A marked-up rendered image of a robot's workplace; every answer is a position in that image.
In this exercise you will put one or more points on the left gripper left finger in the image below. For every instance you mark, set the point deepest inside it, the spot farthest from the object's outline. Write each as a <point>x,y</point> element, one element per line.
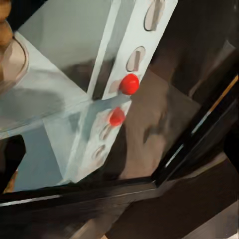
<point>12,148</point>

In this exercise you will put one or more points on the microwave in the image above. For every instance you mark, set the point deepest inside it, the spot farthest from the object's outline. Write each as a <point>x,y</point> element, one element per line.
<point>117,100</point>

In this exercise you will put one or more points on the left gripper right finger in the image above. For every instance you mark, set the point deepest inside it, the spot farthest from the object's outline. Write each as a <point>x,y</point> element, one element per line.
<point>231,148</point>

